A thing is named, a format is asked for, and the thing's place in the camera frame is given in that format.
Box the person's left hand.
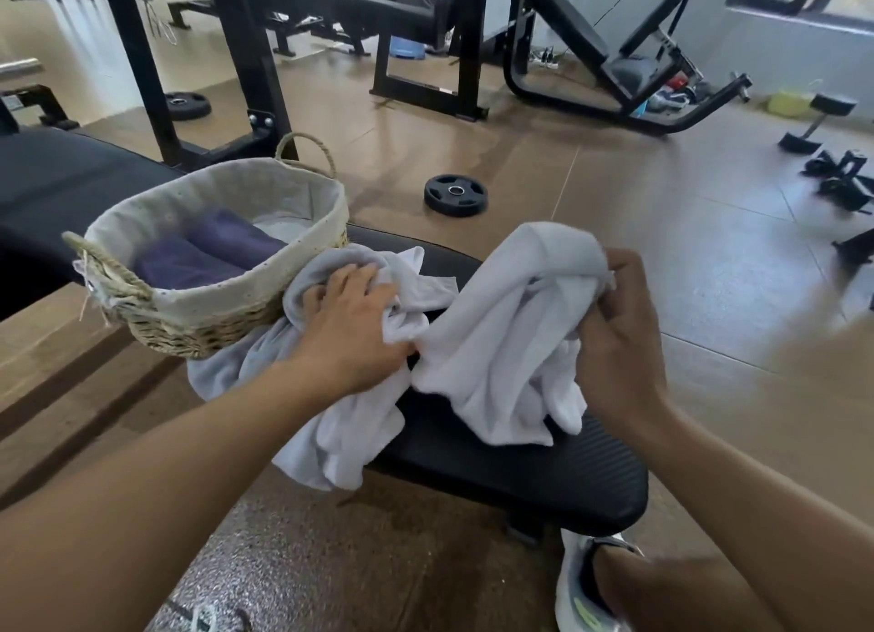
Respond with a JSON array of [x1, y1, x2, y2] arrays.
[[290, 263, 418, 397]]

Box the person's right hand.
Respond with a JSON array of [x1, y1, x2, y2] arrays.
[[575, 247, 674, 435]]

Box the light grey towel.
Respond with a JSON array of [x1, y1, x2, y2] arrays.
[[188, 245, 459, 404]]

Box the dark purple towel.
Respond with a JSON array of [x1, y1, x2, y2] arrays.
[[185, 208, 290, 271], [133, 233, 249, 292]]

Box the woven basket with white liner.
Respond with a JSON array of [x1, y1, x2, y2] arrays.
[[62, 131, 351, 361]]

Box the person's right forearm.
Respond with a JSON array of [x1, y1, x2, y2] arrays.
[[631, 395, 874, 632]]

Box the person's left forearm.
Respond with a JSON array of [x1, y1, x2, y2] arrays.
[[0, 358, 342, 632]]

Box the person's right leg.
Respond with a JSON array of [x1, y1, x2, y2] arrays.
[[592, 549, 787, 632]]

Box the person's right white shoe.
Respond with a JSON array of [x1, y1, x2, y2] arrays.
[[554, 528, 646, 632]]

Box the person's white shoe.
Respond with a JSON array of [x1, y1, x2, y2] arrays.
[[188, 600, 223, 632], [554, 528, 646, 632]]

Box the person's left white shoe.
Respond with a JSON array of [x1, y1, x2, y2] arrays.
[[188, 600, 223, 632]]

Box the black padded weight bench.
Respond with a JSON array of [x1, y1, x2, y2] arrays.
[[0, 127, 650, 544]]

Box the black rubber weight plate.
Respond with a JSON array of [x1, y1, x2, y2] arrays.
[[422, 173, 490, 219], [165, 91, 213, 122]]

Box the black adjustable gym bench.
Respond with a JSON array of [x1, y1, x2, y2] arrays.
[[831, 227, 874, 278]]

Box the black gym accessory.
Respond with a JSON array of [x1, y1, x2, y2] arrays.
[[777, 91, 859, 155], [802, 150, 874, 214]]

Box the black steel squat rack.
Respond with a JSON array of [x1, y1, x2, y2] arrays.
[[0, 0, 301, 172]]

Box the yellow green cushion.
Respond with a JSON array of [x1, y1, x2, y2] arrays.
[[767, 81, 824, 118]]

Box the black steel base beam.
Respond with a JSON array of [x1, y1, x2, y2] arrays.
[[0, 239, 83, 323]]

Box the black bench press frame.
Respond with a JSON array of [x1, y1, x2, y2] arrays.
[[242, 0, 492, 122]]

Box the black barbell stand frame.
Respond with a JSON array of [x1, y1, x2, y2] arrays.
[[0, 83, 82, 133]]

